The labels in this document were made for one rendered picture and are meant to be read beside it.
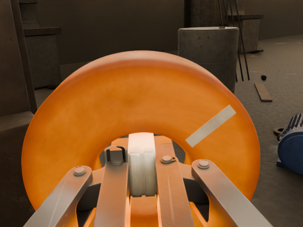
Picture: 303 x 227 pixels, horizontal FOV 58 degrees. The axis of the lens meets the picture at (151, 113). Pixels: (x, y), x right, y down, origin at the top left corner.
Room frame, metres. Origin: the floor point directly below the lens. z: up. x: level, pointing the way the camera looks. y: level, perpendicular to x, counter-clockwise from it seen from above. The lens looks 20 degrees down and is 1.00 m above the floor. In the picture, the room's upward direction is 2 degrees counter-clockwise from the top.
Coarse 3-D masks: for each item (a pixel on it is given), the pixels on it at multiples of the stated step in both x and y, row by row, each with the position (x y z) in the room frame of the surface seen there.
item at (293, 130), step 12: (288, 120) 1.84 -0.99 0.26; (300, 120) 1.71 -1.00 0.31; (288, 132) 1.57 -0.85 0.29; (300, 132) 1.49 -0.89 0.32; (288, 144) 1.50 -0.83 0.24; (300, 144) 1.47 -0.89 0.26; (288, 156) 1.50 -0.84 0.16; (300, 156) 1.46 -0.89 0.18; (288, 168) 1.51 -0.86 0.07; (300, 168) 1.46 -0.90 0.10
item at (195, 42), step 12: (180, 36) 2.68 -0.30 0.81; (192, 36) 2.54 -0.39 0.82; (204, 36) 2.49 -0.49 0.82; (216, 36) 2.48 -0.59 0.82; (228, 36) 2.51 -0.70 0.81; (180, 48) 2.67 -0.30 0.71; (192, 48) 2.54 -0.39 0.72; (204, 48) 2.49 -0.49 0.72; (216, 48) 2.48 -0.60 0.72; (228, 48) 2.51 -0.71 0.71; (192, 60) 2.54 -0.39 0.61; (204, 60) 2.49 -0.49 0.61; (216, 60) 2.48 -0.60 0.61; (228, 60) 2.52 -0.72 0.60; (216, 72) 2.48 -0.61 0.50; (228, 72) 2.52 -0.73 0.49; (228, 84) 2.53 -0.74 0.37
